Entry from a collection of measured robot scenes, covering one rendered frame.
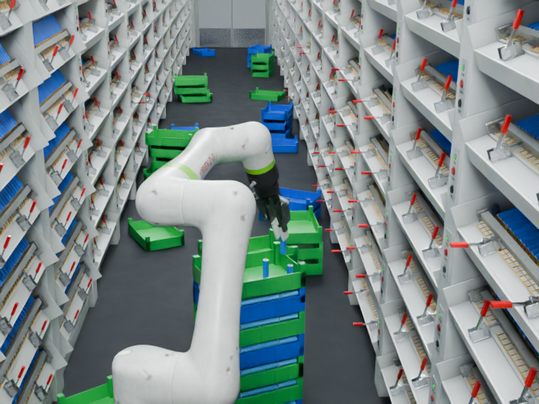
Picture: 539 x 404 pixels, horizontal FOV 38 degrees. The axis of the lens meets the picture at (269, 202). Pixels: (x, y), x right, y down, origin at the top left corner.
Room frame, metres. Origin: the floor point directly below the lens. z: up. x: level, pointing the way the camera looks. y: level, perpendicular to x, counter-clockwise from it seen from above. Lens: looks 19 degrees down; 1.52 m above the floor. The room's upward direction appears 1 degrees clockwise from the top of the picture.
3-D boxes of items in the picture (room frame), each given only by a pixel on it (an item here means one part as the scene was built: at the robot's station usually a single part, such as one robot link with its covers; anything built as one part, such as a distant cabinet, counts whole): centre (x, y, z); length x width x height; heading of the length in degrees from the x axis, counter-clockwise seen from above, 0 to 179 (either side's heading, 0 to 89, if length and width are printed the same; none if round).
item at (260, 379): (2.21, 0.06, 0.20); 0.30 x 0.20 x 0.08; 115
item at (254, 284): (2.21, 0.06, 0.52); 0.30 x 0.20 x 0.08; 115
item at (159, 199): (1.76, 0.25, 0.92); 0.18 x 0.13 x 0.12; 169
